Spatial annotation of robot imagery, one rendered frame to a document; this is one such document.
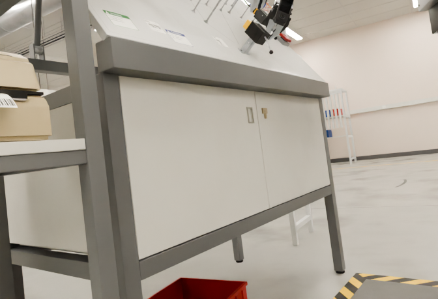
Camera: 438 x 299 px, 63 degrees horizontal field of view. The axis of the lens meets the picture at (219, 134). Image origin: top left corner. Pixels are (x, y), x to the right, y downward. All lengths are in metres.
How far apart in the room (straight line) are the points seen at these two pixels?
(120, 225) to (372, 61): 9.21
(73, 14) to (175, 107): 0.33
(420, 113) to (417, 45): 1.59
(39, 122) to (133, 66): 0.23
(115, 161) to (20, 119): 0.20
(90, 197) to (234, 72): 0.58
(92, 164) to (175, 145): 0.27
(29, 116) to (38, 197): 0.41
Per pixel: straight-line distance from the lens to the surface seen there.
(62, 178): 0.94
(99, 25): 0.81
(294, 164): 1.40
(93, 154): 0.68
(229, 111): 1.08
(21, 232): 1.18
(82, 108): 0.69
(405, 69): 9.63
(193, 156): 0.93
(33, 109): 0.69
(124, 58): 0.78
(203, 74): 0.95
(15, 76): 0.72
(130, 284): 0.81
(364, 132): 9.63
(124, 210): 0.78
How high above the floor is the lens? 0.60
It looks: 3 degrees up
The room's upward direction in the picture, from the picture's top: 7 degrees counter-clockwise
